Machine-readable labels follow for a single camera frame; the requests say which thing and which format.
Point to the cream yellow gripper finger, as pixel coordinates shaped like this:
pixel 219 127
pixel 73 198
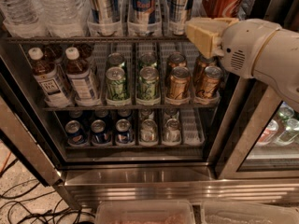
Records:
pixel 214 25
pixel 206 37

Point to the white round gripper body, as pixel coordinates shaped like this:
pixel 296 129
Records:
pixel 246 46

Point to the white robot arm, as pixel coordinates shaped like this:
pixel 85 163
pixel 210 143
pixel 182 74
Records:
pixel 277 65

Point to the red coca-cola can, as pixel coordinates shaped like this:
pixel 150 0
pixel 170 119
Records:
pixel 221 2

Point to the orange soda can back right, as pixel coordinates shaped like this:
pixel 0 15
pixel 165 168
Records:
pixel 201 63

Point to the orange soda can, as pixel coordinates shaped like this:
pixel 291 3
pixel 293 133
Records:
pixel 178 85
pixel 175 59
pixel 209 82
pixel 201 63

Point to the orange soda can back left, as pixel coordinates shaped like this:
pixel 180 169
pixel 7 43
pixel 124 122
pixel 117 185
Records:
pixel 175 59

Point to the orange soda can front right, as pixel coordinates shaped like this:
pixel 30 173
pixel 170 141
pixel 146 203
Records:
pixel 209 82

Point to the plaid slim can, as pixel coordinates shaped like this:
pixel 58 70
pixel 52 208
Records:
pixel 180 11

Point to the orange soda can front left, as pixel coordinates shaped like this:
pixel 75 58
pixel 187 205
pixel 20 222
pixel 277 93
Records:
pixel 178 85

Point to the green soda can back right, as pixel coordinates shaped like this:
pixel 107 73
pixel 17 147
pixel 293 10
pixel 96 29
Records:
pixel 148 59

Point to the green soda can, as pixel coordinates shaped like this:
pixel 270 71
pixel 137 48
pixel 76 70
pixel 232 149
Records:
pixel 116 59
pixel 117 86
pixel 148 84
pixel 148 59

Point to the green soda can front right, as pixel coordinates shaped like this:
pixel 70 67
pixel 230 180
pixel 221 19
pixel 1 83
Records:
pixel 148 84

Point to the blue redbull can centre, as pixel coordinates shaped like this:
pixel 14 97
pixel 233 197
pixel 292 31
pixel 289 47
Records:
pixel 143 15

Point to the green can behind glass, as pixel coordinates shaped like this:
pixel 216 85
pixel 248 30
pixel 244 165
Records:
pixel 288 125

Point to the red can behind glass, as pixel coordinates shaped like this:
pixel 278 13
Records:
pixel 268 133

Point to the green soda can back left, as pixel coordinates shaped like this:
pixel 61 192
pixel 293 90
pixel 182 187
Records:
pixel 116 59

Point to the silver soda can right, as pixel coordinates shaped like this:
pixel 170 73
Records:
pixel 172 133

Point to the silver soda can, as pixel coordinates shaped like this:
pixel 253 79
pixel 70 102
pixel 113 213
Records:
pixel 148 133
pixel 172 133

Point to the silver soda can left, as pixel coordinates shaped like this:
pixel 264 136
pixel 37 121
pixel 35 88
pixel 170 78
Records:
pixel 148 133

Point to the green soda can front left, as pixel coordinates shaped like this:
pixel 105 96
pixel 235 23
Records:
pixel 117 86

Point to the silver blue redbull can left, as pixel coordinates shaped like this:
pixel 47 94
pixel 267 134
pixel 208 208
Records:
pixel 104 16

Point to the stainless steel fridge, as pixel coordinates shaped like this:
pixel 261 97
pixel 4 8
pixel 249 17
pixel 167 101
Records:
pixel 218 159

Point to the blue pepsi can right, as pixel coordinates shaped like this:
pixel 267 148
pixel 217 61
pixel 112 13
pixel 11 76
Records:
pixel 124 132

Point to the blue pepsi can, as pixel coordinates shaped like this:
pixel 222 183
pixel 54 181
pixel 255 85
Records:
pixel 77 137
pixel 101 134
pixel 124 132

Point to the blue pepsi can middle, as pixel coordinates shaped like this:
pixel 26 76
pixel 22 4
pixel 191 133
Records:
pixel 101 134

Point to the blue pepsi can left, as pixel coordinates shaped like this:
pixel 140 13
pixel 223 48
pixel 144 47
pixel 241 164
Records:
pixel 77 137

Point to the iced tea bottle right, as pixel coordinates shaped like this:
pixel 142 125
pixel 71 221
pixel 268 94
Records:
pixel 82 78

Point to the iced tea bottle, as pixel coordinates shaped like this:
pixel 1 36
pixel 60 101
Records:
pixel 51 79
pixel 82 78

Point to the clear water bottle right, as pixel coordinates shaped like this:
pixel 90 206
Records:
pixel 62 17

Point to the clear water bottle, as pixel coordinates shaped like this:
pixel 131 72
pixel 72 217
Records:
pixel 62 17
pixel 21 18

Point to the iced tea bottle left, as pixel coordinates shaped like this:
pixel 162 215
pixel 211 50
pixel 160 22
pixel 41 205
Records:
pixel 51 79

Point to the clear plastic bin right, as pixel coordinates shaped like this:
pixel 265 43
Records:
pixel 214 212

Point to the clear plastic bin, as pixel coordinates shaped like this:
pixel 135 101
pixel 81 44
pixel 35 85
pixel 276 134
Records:
pixel 214 212
pixel 145 212

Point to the clear water bottle left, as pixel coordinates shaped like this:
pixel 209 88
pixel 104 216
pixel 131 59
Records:
pixel 21 18

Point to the clear plastic bin left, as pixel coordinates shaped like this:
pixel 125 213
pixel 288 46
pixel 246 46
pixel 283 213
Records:
pixel 145 212

